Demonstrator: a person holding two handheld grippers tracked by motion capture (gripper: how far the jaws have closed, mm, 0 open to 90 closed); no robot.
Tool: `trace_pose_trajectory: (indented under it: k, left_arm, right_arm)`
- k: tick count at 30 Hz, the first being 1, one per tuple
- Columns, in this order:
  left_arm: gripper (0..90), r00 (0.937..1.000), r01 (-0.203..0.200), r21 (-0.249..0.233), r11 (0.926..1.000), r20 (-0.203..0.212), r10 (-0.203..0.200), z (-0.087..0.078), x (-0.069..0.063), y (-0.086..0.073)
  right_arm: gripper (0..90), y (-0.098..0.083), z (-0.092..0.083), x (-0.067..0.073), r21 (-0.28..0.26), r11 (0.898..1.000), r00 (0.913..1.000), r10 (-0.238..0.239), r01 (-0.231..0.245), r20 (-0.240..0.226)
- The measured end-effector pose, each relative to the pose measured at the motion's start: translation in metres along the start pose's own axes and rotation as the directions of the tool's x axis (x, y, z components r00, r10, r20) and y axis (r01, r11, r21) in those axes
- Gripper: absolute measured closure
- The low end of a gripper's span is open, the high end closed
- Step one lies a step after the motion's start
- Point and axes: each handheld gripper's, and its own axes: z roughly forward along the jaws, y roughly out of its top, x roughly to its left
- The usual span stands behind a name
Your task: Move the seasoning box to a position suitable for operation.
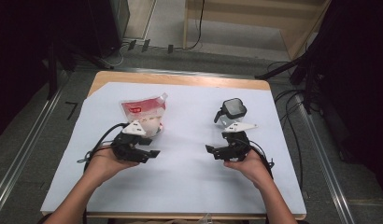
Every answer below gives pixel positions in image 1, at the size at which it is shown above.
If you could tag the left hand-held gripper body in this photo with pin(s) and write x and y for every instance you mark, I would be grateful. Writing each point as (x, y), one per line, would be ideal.
(127, 146)

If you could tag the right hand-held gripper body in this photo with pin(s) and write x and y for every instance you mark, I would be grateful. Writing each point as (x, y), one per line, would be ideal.
(238, 144)

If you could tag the red and white refill pouch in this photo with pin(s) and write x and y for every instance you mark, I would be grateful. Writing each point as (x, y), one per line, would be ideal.
(143, 107)

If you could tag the person's right hand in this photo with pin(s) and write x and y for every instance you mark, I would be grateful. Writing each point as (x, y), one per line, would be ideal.
(252, 168)

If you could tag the person's left hand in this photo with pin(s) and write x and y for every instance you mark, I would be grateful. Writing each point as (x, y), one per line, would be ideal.
(107, 165)

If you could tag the short black tape strip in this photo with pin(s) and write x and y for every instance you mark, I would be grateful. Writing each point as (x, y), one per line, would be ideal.
(145, 45)
(132, 45)
(170, 48)

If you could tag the dark cabinet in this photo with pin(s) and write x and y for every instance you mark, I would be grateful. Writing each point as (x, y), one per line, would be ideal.
(102, 25)

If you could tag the black curtain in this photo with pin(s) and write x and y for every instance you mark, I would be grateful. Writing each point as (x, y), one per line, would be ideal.
(18, 46)
(361, 77)

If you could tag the metal floor rail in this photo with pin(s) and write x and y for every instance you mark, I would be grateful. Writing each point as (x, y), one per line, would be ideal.
(326, 165)
(24, 149)

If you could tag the light wooden shelf frame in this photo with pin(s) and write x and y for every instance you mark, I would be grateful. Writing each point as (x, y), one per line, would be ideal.
(300, 40)

